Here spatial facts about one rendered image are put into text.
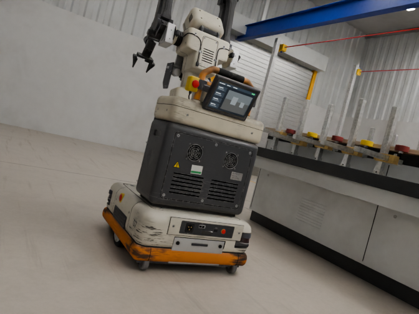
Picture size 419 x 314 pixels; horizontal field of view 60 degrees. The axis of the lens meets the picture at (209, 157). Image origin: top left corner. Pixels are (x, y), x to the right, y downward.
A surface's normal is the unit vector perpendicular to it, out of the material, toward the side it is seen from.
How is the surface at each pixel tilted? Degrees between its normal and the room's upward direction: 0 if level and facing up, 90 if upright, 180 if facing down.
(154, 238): 90
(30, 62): 90
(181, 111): 90
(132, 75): 90
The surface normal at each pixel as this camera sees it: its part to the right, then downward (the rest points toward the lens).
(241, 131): 0.47, 0.16
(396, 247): -0.84, -0.18
